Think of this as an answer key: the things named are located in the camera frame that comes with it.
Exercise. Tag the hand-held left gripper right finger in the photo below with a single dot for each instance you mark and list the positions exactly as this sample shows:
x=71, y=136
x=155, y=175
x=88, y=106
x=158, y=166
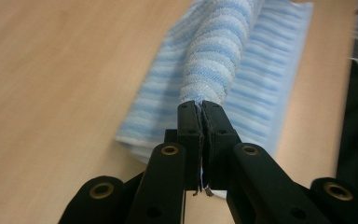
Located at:
x=219, y=133

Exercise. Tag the blue striped towel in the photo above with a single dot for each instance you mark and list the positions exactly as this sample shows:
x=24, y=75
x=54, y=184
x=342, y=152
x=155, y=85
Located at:
x=213, y=49

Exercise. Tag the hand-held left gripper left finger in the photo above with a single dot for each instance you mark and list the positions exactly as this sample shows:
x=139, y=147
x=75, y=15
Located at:
x=192, y=130

